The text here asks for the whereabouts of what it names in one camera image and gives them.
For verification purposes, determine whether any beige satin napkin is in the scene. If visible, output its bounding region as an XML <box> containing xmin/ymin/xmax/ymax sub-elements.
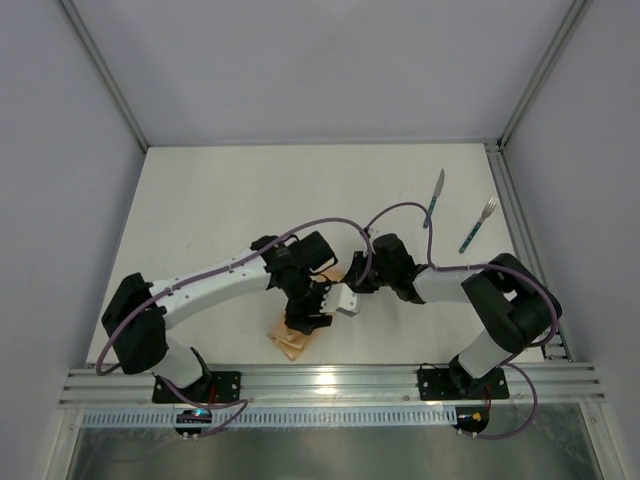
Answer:
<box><xmin>267</xmin><ymin>267</ymin><xmax>345</xmax><ymax>362</ymax></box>

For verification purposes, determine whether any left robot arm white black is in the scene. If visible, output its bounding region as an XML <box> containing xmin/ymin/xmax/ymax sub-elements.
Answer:
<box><xmin>101</xmin><ymin>231</ymin><xmax>337</xmax><ymax>391</ymax></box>

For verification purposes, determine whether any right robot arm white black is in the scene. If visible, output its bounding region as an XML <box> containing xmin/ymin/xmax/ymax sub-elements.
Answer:
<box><xmin>344</xmin><ymin>234</ymin><xmax>562</xmax><ymax>398</ymax></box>

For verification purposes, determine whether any right controller board yellow plug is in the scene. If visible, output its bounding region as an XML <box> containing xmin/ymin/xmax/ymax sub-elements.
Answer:
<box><xmin>454</xmin><ymin>406</ymin><xmax>490</xmax><ymax>435</ymax></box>

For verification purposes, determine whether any left controller board with led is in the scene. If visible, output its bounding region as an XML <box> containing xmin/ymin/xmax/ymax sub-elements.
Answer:
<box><xmin>174</xmin><ymin>409</ymin><xmax>212</xmax><ymax>438</ymax></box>

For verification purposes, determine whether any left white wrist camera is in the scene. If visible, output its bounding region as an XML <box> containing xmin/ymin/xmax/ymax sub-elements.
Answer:
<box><xmin>320</xmin><ymin>283</ymin><xmax>360</xmax><ymax>317</ymax></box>

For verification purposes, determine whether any green handled knife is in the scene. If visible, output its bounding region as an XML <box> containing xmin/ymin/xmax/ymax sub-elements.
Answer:
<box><xmin>423</xmin><ymin>168</ymin><xmax>446</xmax><ymax>229</ymax></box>

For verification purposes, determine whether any green handled fork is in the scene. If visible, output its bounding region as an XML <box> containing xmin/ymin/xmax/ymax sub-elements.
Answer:
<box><xmin>458</xmin><ymin>197</ymin><xmax>499</xmax><ymax>254</ymax></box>

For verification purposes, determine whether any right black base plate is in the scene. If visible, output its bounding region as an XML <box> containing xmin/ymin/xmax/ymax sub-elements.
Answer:
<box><xmin>416</xmin><ymin>364</ymin><xmax>510</xmax><ymax>401</ymax></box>

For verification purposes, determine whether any slotted grey cable duct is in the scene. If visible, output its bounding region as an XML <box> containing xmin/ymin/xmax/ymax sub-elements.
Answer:
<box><xmin>81</xmin><ymin>405</ymin><xmax>455</xmax><ymax>429</ymax></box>

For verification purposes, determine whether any right side aluminium rail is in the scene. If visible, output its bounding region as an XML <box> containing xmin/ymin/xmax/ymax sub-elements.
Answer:
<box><xmin>482</xmin><ymin>140</ymin><xmax>572</xmax><ymax>361</ymax></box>

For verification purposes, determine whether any aluminium rail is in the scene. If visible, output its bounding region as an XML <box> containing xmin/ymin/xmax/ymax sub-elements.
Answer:
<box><xmin>482</xmin><ymin>140</ymin><xmax>572</xmax><ymax>361</ymax></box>
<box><xmin>58</xmin><ymin>362</ymin><xmax>606</xmax><ymax>408</ymax></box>

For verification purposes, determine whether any front aluminium rail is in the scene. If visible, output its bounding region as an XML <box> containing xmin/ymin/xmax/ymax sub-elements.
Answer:
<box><xmin>58</xmin><ymin>362</ymin><xmax>606</xmax><ymax>408</ymax></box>

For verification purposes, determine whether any right corner aluminium post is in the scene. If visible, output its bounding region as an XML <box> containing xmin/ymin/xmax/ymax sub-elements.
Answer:
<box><xmin>498</xmin><ymin>0</ymin><xmax>592</xmax><ymax>149</ymax></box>

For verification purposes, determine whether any corner aluminium post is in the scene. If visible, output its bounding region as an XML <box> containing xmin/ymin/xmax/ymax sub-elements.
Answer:
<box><xmin>498</xmin><ymin>0</ymin><xmax>592</xmax><ymax>149</ymax></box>
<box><xmin>55</xmin><ymin>0</ymin><xmax>150</xmax><ymax>153</ymax></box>

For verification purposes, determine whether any left corner aluminium post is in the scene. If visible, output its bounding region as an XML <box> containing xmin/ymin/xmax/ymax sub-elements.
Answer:
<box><xmin>55</xmin><ymin>0</ymin><xmax>150</xmax><ymax>153</ymax></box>

